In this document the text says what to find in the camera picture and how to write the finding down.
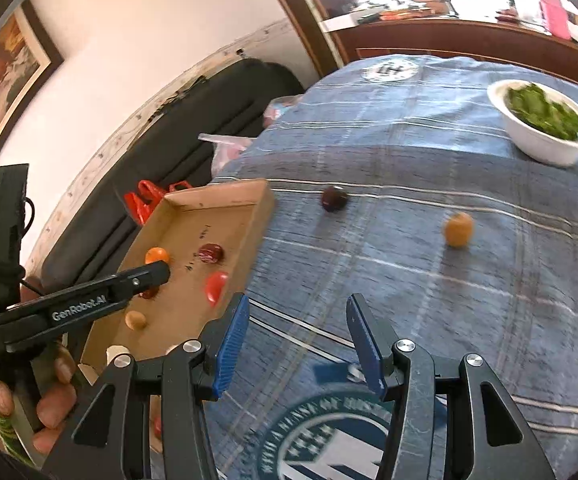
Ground red plastic bag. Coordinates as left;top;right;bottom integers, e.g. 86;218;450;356
124;180;192;226

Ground black sofa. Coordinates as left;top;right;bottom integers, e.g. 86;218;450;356
41;58;306;281

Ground blue plaid blanket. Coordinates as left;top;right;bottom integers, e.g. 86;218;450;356
151;55;578;480

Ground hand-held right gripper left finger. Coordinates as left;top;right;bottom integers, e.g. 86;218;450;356
41;292;250;480

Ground black cable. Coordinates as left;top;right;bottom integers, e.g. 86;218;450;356
0;197;44;293

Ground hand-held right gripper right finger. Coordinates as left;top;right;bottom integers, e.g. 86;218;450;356
346;294;557;480

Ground green leafy vegetables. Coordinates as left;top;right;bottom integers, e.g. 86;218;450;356
506;84;578;140

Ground small red tomato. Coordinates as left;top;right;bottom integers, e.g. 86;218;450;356
205;272;230;308

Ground person's left hand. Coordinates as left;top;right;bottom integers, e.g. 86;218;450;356
0;344;78;454

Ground pink bottle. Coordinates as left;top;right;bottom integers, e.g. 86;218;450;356
539;0;572;38

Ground wooden door frame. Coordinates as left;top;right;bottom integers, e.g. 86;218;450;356
254;0;350;78

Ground red jujube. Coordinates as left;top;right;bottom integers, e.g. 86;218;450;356
199;243;226;266

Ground clear plastic bag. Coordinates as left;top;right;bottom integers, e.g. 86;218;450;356
198;132;260;176

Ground pink and white bag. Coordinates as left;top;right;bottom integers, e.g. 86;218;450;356
263;95;300;128

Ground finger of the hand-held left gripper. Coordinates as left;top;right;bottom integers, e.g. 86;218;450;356
116;261;171;303

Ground cardboard box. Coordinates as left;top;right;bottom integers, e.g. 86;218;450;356
80;178;276;396

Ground round yellow-orange fruit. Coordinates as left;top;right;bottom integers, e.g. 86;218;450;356
444;212;474;247

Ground wooden cabinet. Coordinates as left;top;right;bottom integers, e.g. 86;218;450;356
319;12;578;106

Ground white bowl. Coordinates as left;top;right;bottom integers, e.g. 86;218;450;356
487;79;578;167

